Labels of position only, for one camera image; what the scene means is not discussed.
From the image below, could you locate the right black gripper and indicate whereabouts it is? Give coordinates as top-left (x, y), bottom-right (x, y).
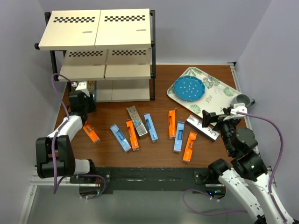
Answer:
top-left (201, 107), bottom-right (238, 154)

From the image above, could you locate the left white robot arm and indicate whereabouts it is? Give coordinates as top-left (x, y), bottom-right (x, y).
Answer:
top-left (36, 91), bottom-right (97, 183)

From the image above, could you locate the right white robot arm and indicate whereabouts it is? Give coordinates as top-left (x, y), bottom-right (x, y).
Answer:
top-left (202, 104), bottom-right (298, 224)

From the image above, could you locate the beige three-tier shelf rack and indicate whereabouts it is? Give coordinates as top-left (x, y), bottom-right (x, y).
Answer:
top-left (35, 8), bottom-right (156, 102)

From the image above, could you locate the orange toothpaste box far left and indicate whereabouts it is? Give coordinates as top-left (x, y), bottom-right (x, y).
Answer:
top-left (83, 121), bottom-right (100, 143)

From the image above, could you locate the floral rectangular serving tray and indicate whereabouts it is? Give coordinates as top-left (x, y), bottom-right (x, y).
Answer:
top-left (167, 67), bottom-right (241, 117)

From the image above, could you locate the blue dotted plate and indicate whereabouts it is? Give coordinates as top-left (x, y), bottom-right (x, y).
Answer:
top-left (173, 75), bottom-right (206, 102)

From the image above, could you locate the orange toothpaste box centre-right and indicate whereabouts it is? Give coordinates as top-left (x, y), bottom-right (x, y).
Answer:
top-left (168, 108), bottom-right (177, 140)

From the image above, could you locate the grey ceramic mug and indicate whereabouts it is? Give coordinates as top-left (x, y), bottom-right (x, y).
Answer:
top-left (230, 94), bottom-right (256, 108)

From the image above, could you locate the blue toothpaste box right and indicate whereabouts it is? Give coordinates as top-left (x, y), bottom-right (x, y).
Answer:
top-left (173, 122), bottom-right (185, 153)

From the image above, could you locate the blue toothpaste box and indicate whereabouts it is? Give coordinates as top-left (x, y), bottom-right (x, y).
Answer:
top-left (110, 124), bottom-right (131, 152)
top-left (144, 113), bottom-right (158, 143)
top-left (173, 122), bottom-right (185, 153)

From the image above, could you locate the orange toothpaste box right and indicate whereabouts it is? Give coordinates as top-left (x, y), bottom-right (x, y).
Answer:
top-left (182, 132), bottom-right (197, 162)

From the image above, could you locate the orange toothpaste box centre-left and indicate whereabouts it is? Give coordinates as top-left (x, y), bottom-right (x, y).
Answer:
top-left (126, 119), bottom-right (139, 151)

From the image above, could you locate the blue toothpaste box centre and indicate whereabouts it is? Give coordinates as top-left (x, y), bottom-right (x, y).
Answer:
top-left (144, 113), bottom-right (158, 143)

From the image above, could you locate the blue toothpaste box left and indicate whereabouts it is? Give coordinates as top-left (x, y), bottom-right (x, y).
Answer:
top-left (110, 124), bottom-right (131, 152)

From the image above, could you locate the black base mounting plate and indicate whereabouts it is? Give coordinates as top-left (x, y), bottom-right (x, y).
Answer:
top-left (69, 167), bottom-right (227, 196)

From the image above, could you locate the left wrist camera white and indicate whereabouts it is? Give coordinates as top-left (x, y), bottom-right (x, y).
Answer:
top-left (71, 81), bottom-right (90, 97)

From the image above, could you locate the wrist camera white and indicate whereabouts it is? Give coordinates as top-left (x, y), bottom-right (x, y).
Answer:
top-left (223, 103), bottom-right (248, 121)
top-left (71, 81), bottom-right (90, 97)

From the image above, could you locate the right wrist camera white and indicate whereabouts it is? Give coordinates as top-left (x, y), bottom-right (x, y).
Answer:
top-left (223, 103), bottom-right (248, 121)

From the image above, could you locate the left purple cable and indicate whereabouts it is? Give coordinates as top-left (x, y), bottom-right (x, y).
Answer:
top-left (51, 73), bottom-right (107, 200)

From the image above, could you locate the aluminium frame rail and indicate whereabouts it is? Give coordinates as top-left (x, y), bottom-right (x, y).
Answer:
top-left (18, 169), bottom-right (100, 224)

